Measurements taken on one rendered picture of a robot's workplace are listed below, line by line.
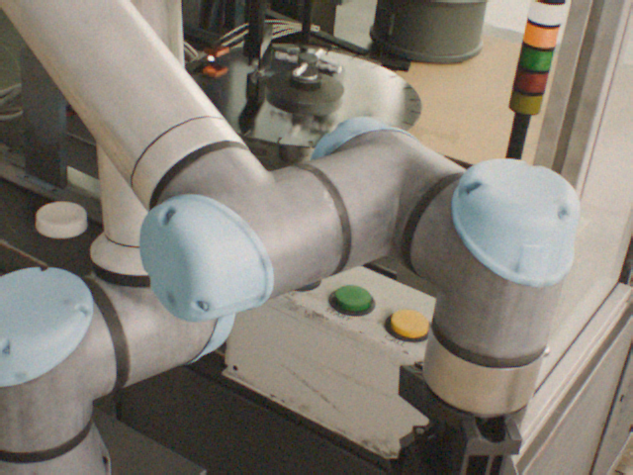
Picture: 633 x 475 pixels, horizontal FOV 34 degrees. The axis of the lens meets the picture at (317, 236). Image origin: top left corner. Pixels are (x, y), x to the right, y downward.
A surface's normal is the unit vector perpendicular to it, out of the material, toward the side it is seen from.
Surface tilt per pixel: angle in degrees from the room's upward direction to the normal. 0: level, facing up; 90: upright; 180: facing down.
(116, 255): 43
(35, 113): 90
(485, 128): 0
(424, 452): 0
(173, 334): 78
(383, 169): 23
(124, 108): 50
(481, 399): 91
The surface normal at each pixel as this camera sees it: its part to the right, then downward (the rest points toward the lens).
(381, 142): -0.05, -0.85
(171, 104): 0.09, -0.57
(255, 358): -0.54, 0.40
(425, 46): -0.14, 0.50
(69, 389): 0.63, 0.47
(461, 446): -0.99, -0.03
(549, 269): 0.44, 0.48
